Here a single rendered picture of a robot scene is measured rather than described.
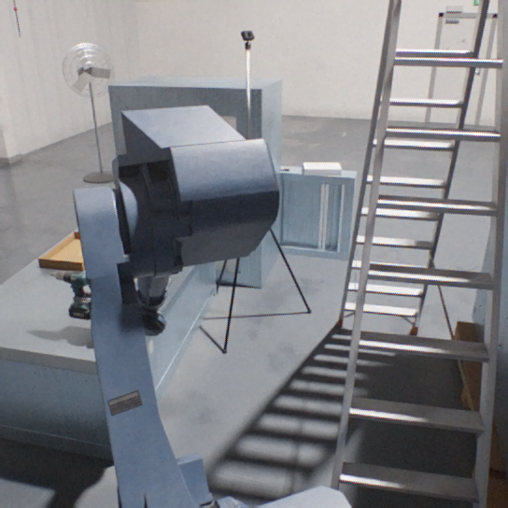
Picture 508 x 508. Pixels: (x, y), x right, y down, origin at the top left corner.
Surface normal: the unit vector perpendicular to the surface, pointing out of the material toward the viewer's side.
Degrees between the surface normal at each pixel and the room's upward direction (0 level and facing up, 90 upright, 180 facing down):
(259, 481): 0
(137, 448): 56
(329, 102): 90
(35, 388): 90
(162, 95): 90
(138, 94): 90
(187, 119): 30
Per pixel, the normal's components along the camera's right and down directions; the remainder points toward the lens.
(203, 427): 0.00, -0.90
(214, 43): -0.26, 0.42
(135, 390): 0.29, -0.17
